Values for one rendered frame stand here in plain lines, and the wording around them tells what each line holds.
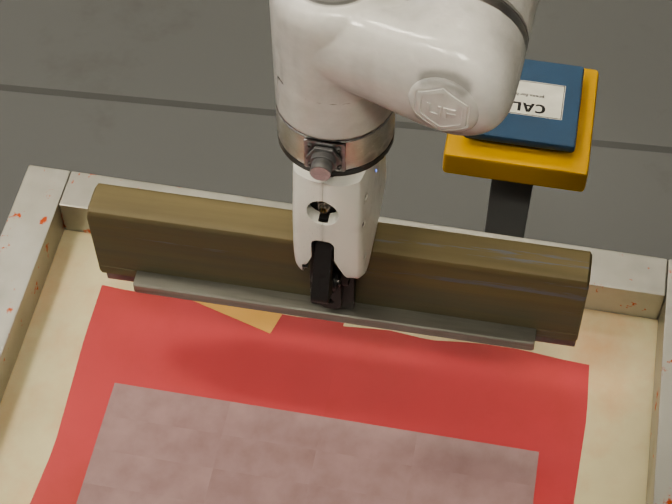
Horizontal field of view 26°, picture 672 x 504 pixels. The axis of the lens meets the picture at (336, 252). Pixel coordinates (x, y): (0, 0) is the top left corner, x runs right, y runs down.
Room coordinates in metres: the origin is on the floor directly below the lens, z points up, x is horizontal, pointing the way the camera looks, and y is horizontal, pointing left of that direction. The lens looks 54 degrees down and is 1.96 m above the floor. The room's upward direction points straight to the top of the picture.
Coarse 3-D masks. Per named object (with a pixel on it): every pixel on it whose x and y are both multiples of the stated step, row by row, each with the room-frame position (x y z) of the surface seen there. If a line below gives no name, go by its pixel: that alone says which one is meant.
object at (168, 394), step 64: (128, 320) 0.66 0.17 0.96; (192, 320) 0.66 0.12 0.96; (320, 320) 0.66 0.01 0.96; (128, 384) 0.60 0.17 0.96; (192, 384) 0.60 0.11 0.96; (256, 384) 0.60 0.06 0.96; (320, 384) 0.60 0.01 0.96; (64, 448) 0.54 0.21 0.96; (128, 448) 0.54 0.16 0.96; (192, 448) 0.54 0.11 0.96; (256, 448) 0.54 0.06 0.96
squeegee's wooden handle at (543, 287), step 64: (128, 192) 0.64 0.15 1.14; (128, 256) 0.62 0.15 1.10; (192, 256) 0.61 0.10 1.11; (256, 256) 0.60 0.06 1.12; (384, 256) 0.59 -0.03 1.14; (448, 256) 0.58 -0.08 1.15; (512, 256) 0.58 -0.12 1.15; (576, 256) 0.58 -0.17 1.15; (512, 320) 0.57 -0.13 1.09; (576, 320) 0.56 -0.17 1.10
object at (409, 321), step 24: (144, 288) 0.61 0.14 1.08; (168, 288) 0.60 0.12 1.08; (192, 288) 0.60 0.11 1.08; (216, 288) 0.60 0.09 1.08; (240, 288) 0.60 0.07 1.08; (288, 312) 0.59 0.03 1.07; (312, 312) 0.58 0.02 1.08; (336, 312) 0.58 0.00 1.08; (360, 312) 0.58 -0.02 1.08; (384, 312) 0.58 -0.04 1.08; (408, 312) 0.58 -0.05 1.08; (456, 336) 0.56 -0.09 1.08; (480, 336) 0.56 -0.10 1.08; (504, 336) 0.56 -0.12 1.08; (528, 336) 0.56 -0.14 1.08
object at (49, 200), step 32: (32, 192) 0.76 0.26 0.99; (64, 192) 0.76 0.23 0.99; (192, 192) 0.76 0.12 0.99; (32, 224) 0.73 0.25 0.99; (64, 224) 0.75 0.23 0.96; (416, 224) 0.73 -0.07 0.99; (0, 256) 0.70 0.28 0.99; (32, 256) 0.70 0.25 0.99; (608, 256) 0.70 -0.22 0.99; (640, 256) 0.70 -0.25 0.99; (0, 288) 0.66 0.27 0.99; (32, 288) 0.67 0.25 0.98; (608, 288) 0.67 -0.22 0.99; (640, 288) 0.66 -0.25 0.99; (0, 320) 0.63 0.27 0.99; (0, 352) 0.60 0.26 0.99; (0, 384) 0.59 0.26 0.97
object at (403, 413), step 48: (384, 336) 0.64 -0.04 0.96; (336, 384) 0.60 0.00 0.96; (384, 384) 0.60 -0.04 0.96; (432, 384) 0.60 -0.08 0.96; (480, 384) 0.60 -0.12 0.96; (528, 384) 0.60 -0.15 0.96; (576, 384) 0.60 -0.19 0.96; (336, 432) 0.55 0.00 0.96; (384, 432) 0.55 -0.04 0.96; (432, 432) 0.55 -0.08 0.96; (480, 432) 0.55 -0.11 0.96; (528, 432) 0.55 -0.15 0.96; (576, 432) 0.55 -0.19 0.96; (336, 480) 0.51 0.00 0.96; (384, 480) 0.51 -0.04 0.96; (432, 480) 0.51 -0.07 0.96; (480, 480) 0.51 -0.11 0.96; (528, 480) 0.51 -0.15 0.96; (576, 480) 0.51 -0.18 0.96
